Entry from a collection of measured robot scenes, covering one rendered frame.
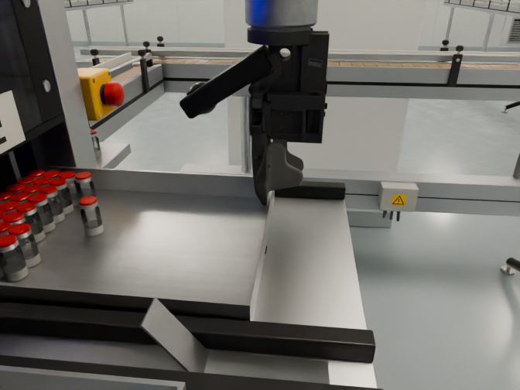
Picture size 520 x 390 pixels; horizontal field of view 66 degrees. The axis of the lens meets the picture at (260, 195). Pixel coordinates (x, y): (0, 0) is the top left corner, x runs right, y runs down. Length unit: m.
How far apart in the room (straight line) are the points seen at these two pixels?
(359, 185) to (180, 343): 1.19
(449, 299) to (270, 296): 1.52
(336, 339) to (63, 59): 0.51
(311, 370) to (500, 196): 1.33
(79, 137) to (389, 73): 0.94
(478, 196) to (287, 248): 1.17
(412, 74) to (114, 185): 0.97
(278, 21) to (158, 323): 0.29
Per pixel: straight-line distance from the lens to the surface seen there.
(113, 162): 0.77
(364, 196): 1.49
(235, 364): 0.36
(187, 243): 0.49
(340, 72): 1.31
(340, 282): 0.44
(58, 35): 0.65
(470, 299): 1.93
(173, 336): 0.34
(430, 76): 1.36
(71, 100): 0.66
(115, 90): 0.71
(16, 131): 0.56
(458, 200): 1.57
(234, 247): 0.48
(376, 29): 1.93
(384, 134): 2.04
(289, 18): 0.42
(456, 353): 1.68
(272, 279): 0.44
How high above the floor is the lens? 1.16
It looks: 28 degrees down
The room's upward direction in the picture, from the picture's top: straight up
